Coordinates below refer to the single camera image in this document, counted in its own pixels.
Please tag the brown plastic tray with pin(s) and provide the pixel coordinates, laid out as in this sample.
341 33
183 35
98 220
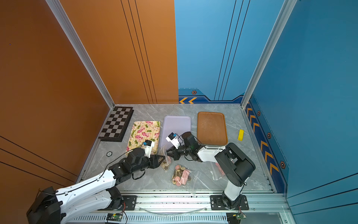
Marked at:
212 128

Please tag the ziploc bag of pink cookies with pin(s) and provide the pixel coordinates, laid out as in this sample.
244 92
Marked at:
216 171

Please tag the lavender plastic tray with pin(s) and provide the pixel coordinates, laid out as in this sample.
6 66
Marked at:
173 124

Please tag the green circuit board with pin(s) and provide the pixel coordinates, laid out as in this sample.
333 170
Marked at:
114 217
235 218

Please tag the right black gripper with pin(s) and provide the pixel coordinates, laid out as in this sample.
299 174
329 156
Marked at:
175 154

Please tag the black white chessboard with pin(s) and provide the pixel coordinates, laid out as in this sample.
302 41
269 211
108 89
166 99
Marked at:
116 124

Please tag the left green circuit board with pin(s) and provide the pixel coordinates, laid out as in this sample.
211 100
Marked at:
114 217

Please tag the ziploc bag of beige cookies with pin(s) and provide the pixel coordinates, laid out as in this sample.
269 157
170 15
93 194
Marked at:
166 160

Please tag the right green circuit board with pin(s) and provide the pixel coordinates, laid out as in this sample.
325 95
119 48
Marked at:
235 218

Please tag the ziploc bag of mixed cookies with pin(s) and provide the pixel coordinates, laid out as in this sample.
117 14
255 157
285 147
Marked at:
185 179

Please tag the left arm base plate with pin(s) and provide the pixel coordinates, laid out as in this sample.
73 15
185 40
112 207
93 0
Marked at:
125 203

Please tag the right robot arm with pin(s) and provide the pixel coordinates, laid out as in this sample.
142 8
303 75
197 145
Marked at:
235 164

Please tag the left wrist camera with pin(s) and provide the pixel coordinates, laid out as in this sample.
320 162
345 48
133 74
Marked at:
148 146

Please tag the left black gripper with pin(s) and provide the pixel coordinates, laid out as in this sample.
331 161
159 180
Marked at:
154 161

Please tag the small round table grommet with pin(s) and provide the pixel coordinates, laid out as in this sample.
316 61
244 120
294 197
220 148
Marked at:
109 153

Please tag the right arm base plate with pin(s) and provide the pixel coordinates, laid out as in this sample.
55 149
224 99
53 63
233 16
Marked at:
222 202

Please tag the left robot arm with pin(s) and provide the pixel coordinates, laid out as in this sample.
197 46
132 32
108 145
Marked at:
97 193

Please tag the floral pattern tray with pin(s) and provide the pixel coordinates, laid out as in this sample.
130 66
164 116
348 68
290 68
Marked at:
142 131

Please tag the yellow rectangular block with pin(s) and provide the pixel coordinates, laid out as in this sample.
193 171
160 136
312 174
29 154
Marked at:
241 135

